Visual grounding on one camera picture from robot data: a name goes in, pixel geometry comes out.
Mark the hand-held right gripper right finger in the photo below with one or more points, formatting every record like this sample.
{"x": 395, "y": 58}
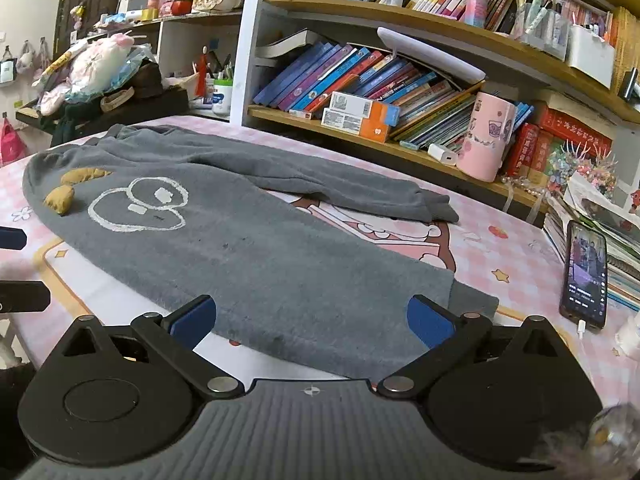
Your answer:
{"x": 430, "y": 322}

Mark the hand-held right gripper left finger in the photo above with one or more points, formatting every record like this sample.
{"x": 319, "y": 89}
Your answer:
{"x": 192, "y": 322}

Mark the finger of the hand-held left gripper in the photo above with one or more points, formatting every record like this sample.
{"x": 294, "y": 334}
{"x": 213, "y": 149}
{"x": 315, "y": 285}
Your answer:
{"x": 25, "y": 296}
{"x": 12, "y": 239}

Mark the grey knit pants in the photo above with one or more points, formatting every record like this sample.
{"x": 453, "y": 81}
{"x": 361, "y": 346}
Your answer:
{"x": 250, "y": 260}

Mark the pink bag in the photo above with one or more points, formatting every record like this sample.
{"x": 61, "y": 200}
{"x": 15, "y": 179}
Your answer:
{"x": 12, "y": 145}

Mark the black smartphone with lit screen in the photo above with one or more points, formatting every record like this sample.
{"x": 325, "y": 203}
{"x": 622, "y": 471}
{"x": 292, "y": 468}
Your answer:
{"x": 585, "y": 275}

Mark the white charger plug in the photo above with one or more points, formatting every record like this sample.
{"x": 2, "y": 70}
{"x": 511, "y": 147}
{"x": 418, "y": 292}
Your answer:
{"x": 442, "y": 154}

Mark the pink sticker-covered tin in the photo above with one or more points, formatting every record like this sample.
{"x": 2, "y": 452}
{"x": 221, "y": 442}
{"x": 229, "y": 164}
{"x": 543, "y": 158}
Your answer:
{"x": 482, "y": 145}

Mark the pink white plush toy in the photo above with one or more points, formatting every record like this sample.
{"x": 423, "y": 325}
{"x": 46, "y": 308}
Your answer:
{"x": 95, "y": 67}

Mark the red upright book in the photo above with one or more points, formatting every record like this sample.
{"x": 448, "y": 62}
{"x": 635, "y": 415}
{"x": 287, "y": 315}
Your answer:
{"x": 522, "y": 150}

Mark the stack of notebooks and papers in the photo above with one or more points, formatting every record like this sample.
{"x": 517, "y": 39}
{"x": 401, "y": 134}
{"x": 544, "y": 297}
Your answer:
{"x": 620, "y": 260}

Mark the white plastic container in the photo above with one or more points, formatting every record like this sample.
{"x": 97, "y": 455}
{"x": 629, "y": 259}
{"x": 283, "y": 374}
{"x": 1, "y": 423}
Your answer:
{"x": 630, "y": 335}

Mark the black smartphone with dark screen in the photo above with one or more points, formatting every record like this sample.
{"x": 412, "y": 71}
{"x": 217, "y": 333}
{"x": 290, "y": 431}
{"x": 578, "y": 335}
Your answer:
{"x": 610, "y": 215}

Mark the orange white carton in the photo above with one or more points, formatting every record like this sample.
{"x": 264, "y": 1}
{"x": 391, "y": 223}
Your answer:
{"x": 365, "y": 107}
{"x": 350, "y": 127}

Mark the clear crystal charm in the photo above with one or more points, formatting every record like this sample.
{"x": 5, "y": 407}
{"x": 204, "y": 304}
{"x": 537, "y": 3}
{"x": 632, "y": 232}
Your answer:
{"x": 610, "y": 432}

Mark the white jar with green lid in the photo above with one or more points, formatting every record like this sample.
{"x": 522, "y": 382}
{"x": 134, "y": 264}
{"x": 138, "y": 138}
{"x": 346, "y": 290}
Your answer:
{"x": 223, "y": 97}

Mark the small red white box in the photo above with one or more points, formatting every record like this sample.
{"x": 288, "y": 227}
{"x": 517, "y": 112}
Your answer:
{"x": 300, "y": 114}

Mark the red hardcover dictionary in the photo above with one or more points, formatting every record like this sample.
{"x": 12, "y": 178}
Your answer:
{"x": 575, "y": 132}

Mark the red tassel pendant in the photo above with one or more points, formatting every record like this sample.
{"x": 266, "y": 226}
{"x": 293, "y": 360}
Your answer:
{"x": 202, "y": 72}

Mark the white side shelf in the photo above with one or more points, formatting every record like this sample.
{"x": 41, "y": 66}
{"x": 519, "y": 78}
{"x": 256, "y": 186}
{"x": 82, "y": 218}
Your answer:
{"x": 175, "y": 45}

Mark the bunch of pens and pencils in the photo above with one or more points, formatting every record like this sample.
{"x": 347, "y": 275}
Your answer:
{"x": 222, "y": 67}

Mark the white flat lamp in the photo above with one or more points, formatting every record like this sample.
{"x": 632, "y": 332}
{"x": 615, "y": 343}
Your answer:
{"x": 430, "y": 55}

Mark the wooden bookshelf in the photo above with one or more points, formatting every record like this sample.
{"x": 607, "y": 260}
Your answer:
{"x": 247, "y": 60}

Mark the red round doll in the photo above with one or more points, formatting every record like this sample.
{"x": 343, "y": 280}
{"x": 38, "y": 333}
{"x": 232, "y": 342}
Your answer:
{"x": 182, "y": 4}

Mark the thick black-covered book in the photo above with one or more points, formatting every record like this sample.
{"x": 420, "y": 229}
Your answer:
{"x": 285, "y": 42}

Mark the white storage box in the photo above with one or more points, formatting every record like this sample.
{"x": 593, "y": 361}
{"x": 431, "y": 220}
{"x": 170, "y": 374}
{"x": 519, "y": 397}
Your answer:
{"x": 590, "y": 57}

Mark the black clip device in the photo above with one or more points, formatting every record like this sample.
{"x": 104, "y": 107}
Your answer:
{"x": 630, "y": 85}

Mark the clear pen holder with pens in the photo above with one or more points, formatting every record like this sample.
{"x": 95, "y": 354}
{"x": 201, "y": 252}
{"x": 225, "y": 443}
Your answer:
{"x": 545, "y": 25}

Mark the row of yellow books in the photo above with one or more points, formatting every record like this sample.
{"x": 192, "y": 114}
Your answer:
{"x": 627, "y": 45}

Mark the red cartoon wall sticker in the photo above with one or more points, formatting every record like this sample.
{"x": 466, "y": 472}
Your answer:
{"x": 635, "y": 195}

